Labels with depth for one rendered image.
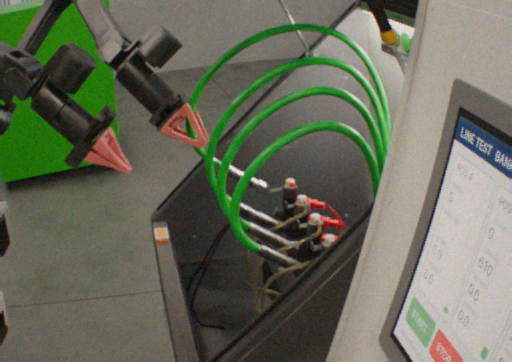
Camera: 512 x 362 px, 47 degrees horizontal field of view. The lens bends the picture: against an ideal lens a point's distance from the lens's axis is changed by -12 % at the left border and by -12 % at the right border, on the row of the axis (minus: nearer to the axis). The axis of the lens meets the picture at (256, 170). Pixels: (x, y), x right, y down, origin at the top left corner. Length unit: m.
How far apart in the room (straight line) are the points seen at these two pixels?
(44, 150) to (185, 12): 3.64
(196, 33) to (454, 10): 7.07
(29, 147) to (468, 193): 4.03
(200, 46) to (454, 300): 7.22
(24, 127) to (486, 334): 4.07
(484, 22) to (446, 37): 0.08
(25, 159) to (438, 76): 3.97
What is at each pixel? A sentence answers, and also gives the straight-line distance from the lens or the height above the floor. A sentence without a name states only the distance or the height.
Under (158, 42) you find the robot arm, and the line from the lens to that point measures 1.13.
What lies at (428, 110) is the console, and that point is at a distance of 0.76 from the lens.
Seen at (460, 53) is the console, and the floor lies 1.47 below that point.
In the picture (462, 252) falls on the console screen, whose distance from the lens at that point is 0.65.
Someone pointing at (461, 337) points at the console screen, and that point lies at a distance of 0.64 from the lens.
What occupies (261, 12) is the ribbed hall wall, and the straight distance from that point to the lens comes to 7.88.
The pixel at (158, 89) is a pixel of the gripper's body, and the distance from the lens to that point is 1.13.
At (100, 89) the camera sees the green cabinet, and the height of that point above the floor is 0.61.
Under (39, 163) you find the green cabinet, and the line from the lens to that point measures 4.54.
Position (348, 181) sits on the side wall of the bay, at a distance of 1.60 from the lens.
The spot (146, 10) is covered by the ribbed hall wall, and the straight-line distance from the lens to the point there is 7.61.
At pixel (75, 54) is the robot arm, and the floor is 1.44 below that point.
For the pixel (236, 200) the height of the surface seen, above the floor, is 1.22.
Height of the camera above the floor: 1.60
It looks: 21 degrees down
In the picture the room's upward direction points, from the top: 3 degrees counter-clockwise
